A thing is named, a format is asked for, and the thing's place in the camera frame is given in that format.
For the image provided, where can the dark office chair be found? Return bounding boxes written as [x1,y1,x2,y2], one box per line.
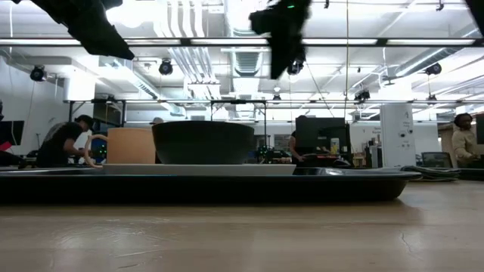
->
[420,152,452,168]

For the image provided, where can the black serving tray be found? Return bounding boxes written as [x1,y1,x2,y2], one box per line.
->
[0,167,423,203]

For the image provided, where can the black computer monitor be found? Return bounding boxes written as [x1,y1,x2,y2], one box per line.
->
[295,116,351,156]

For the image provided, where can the white plate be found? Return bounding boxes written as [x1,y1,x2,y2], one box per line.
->
[101,163,297,177]

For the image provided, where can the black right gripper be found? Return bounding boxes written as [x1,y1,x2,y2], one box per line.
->
[249,0,313,81]

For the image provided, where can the black wall screen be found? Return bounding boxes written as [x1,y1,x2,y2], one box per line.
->
[0,120,26,147]

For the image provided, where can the silver ventilation duct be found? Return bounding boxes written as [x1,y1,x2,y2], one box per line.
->
[224,0,278,77]

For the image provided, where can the thin hanging cable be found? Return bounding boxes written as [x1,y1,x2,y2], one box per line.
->
[344,0,351,122]

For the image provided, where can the black bowl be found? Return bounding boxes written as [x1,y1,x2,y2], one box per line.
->
[151,120,256,165]

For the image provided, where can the black overhead frame bar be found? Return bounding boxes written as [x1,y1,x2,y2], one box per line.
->
[0,37,484,48]

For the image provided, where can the tan ceramic mug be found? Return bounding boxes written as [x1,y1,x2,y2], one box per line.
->
[83,127,157,169]

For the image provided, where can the white pillar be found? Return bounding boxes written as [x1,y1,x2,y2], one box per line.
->
[380,104,417,168]

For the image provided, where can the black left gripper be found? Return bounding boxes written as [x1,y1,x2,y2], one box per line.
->
[29,0,135,61]

